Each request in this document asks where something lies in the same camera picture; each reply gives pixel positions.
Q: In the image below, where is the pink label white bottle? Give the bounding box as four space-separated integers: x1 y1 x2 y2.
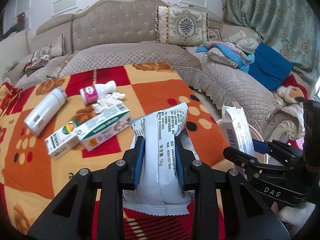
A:
79 80 117 105

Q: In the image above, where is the white printed snack wrapper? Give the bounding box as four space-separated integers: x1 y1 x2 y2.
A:
123 102 193 216

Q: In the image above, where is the white blue-logo box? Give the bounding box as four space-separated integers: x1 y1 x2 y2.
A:
222 102 255 157

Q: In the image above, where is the blue cushion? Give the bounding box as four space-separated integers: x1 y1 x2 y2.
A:
248 42 293 92

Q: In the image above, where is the white thermos bottle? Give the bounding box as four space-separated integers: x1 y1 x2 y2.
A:
24 87 67 137

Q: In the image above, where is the orange red patterned blanket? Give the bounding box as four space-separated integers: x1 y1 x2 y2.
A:
1 62 228 239

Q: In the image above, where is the colourful blanket pile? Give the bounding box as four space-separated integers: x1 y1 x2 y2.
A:
195 30 259 74

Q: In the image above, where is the small side cushion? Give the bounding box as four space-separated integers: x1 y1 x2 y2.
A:
33 34 66 59

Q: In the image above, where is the plush toy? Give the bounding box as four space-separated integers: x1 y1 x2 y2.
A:
277 74 309 105

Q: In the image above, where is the green white milk carton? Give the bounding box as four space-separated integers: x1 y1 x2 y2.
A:
76 103 130 152

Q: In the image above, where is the small white medicine box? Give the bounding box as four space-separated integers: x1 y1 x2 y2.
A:
44 119 79 160

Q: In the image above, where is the ornate embroidered cushion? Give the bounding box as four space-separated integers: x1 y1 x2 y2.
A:
155 6 209 46

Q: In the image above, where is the beige tufted sofa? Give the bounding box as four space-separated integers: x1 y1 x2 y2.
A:
1 0 304 140

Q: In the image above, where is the green patterned curtain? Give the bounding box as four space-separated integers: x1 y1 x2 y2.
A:
222 0 319 86

